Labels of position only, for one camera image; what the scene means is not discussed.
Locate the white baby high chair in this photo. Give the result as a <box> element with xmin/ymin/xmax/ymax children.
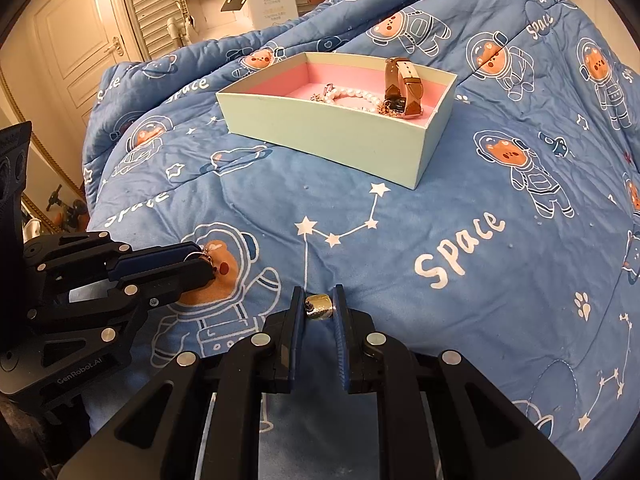
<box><xmin>167</xmin><ymin>0</ymin><xmax>254</xmax><ymax>48</ymax></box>

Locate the kids ride-on scooter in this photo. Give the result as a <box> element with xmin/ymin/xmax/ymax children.
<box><xmin>46</xmin><ymin>184</ymin><xmax>89</xmax><ymax>233</ymax></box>

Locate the rose gold wrist watch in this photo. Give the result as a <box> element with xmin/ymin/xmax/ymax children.
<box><xmin>381</xmin><ymin>58</ymin><xmax>424</xmax><ymax>118</ymax></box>

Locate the white panel door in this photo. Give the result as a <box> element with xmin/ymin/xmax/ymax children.
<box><xmin>0</xmin><ymin>0</ymin><xmax>147</xmax><ymax>191</ymax></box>

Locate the white pearl bracelet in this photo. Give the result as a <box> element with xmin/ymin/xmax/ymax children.
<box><xmin>310</xmin><ymin>84</ymin><xmax>388</xmax><ymax>111</ymax></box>

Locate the blue space bear quilt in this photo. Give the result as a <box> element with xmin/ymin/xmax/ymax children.
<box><xmin>82</xmin><ymin>0</ymin><xmax>639</xmax><ymax>479</ymax></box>

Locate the mint box pink interior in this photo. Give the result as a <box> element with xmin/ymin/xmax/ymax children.
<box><xmin>217</xmin><ymin>52</ymin><xmax>457</xmax><ymax>190</ymax></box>

